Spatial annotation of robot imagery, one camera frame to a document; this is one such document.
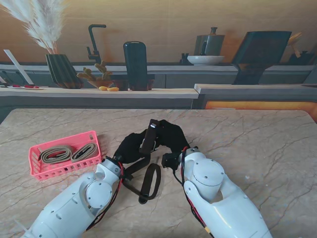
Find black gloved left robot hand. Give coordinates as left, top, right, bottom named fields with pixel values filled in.
left=113, top=132, right=159, bottom=165

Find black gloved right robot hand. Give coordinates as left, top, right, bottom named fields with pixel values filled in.
left=148, top=119, right=191, bottom=154

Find dark brown woven belt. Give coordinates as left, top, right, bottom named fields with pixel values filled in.
left=122, top=119, right=162, bottom=206

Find beige woven belt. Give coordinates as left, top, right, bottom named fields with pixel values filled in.
left=70, top=143, right=98, bottom=164
left=38, top=145, right=75, bottom=165

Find pink plastic storage basket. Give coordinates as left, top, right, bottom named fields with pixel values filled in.
left=28, top=130, right=103, bottom=182

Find grey kitchen counter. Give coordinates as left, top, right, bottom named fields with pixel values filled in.
left=0, top=61, right=317, bottom=88

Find wooden bowl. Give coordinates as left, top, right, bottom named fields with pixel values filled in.
left=87, top=79, right=115, bottom=89

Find light wooden counter shelf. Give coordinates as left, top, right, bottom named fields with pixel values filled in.
left=0, top=86, right=200, bottom=100

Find small black countertop item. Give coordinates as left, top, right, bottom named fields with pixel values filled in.
left=179, top=52, right=191, bottom=65

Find green cactus plant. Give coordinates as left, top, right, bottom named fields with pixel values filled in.
left=76, top=60, right=113, bottom=81

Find white ceramic bowl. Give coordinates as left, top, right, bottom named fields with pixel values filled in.
left=187, top=55, right=225, bottom=66

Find black tall cylinder appliance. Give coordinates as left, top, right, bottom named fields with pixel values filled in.
left=123, top=41, right=149, bottom=85

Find pale stone counter slab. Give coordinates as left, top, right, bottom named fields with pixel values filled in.
left=194, top=83, right=317, bottom=95

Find dark ribbed vase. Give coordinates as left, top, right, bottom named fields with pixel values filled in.
left=45, top=54, right=84, bottom=89

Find grey lidded pot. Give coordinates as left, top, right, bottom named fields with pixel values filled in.
left=193, top=26, right=225, bottom=57

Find black kitchen faucet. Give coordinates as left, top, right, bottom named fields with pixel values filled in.
left=86, top=24, right=107, bottom=64

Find black angled slab stand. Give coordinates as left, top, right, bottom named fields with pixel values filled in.
left=230, top=31, right=293, bottom=85

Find white plate with red food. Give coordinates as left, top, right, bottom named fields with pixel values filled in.
left=6, top=84, right=45, bottom=90

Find white leaning board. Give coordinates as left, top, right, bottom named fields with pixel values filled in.
left=3, top=49, right=35, bottom=85

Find white pampas grass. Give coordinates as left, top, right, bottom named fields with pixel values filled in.
left=0, top=0, right=66, bottom=55

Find black utensil holder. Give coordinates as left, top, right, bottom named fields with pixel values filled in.
left=288, top=50, right=317, bottom=65

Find yellow kitchen utensils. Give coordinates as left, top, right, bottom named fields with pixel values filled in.
left=287, top=31, right=303, bottom=47

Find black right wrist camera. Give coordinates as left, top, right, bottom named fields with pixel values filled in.
left=161, top=152, right=180, bottom=171

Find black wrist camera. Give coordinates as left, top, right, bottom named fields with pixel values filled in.
left=161, top=152, right=180, bottom=171
left=121, top=171, right=135, bottom=182

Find red black left arm cable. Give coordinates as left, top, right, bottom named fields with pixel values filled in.
left=85, top=162, right=124, bottom=231

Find red black arm cable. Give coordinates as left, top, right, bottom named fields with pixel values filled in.
left=173, top=148, right=211, bottom=234
left=85, top=162, right=124, bottom=231

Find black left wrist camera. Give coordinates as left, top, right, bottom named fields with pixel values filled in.
left=121, top=171, right=135, bottom=182

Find red black right arm cable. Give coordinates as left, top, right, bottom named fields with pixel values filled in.
left=173, top=148, right=211, bottom=234

